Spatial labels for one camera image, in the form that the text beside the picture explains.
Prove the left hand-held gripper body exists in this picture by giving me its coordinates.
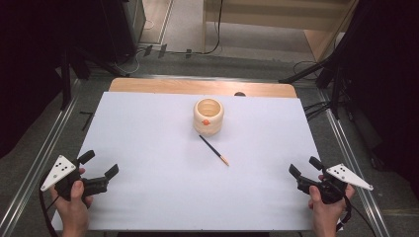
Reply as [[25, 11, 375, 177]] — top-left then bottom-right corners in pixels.
[[40, 155, 110, 202]]

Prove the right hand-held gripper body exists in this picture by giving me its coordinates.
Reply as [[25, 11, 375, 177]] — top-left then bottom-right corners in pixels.
[[297, 163, 375, 205]]

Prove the person's right hand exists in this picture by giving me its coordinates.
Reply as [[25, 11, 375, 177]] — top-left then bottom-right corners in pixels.
[[307, 188, 356, 228]]

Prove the person's left hand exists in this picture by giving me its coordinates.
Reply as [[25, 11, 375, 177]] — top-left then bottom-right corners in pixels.
[[48, 179, 94, 231]]

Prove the white table sheet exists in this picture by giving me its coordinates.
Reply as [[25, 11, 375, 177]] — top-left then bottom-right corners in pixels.
[[51, 91, 325, 232]]

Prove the black tripod stand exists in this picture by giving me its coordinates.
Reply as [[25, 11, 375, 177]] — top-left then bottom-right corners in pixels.
[[58, 45, 130, 112], [278, 48, 351, 120]]

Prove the dark pencil with orange tip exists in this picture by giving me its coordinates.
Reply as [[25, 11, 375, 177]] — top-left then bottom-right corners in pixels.
[[199, 134, 230, 167]]

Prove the cream ceramic cup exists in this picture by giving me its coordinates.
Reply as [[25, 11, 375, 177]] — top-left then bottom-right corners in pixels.
[[192, 98, 225, 136]]

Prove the black curtain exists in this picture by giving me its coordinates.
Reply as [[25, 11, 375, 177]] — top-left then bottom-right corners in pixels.
[[0, 0, 110, 159], [335, 0, 419, 198]]

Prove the wooden board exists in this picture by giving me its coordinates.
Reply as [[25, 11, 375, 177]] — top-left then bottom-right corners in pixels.
[[108, 77, 298, 99]]

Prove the dark cabinet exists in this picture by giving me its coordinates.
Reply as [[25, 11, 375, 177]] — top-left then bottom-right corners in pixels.
[[98, 0, 147, 57]]

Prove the light wooden shelf unit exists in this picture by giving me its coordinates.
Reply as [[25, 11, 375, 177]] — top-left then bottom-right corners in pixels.
[[201, 0, 361, 63]]

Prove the metal floor rail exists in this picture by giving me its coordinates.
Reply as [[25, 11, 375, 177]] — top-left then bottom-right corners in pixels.
[[0, 78, 82, 237], [316, 88, 393, 237]]

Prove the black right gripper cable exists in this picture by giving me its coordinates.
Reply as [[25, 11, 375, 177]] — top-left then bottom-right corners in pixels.
[[335, 194, 377, 237]]

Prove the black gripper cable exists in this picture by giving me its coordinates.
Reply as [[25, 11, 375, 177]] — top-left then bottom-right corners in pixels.
[[39, 186, 60, 237], [335, 194, 377, 237]]

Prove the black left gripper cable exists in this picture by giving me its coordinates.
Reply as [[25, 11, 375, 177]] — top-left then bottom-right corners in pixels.
[[39, 186, 60, 237]]

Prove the black cable bundle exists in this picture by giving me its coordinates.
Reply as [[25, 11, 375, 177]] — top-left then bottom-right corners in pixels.
[[302, 101, 332, 121]]

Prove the white floor cable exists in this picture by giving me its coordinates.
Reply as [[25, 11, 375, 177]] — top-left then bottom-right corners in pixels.
[[114, 19, 156, 76]]

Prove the black floor cable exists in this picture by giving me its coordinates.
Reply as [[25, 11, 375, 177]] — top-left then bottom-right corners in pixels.
[[164, 0, 225, 56]]

